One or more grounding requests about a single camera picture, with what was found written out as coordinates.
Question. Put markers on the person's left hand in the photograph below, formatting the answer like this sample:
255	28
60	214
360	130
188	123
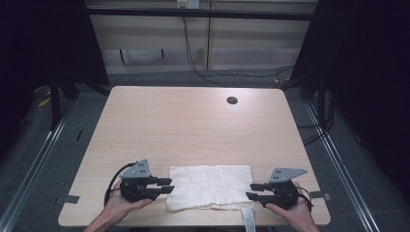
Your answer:
121	206

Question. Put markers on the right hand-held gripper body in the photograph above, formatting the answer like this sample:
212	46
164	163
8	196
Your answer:
283	193

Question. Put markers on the black horizontal bar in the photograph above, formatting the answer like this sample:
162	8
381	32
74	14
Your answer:
193	13

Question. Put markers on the black metal stand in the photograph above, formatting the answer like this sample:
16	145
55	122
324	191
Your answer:
55	106

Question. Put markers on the white wall outlet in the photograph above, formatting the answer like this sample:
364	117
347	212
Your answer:
188	4

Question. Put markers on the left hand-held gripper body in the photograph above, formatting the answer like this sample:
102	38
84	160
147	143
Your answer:
137	190

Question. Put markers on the metal floor rail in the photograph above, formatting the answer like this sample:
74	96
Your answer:
35	161
338	161

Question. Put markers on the dark curtain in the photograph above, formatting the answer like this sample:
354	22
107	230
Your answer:
370	80
42	48

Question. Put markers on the grey tape strip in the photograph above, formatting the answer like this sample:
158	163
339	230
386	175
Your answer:
320	195
69	199

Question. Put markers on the round black table grommet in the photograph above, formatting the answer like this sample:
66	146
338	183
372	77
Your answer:
232	100

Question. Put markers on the person's right hand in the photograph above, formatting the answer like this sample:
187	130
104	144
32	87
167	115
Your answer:
295	214

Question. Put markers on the cream cloth with white label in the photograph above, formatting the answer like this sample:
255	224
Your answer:
209	187

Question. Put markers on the yellow floor object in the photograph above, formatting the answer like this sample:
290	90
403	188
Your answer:
43	102

